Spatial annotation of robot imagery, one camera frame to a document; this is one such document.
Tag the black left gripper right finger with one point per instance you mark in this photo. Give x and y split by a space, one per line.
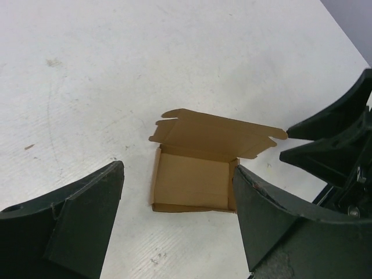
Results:
285 236

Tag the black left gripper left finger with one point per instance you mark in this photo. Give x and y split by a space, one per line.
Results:
64 233

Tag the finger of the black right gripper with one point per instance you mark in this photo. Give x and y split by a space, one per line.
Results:
336 160
338 116

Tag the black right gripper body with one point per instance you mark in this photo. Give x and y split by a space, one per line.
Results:
354 198

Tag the brown paper box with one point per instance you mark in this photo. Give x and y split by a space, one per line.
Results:
196 158

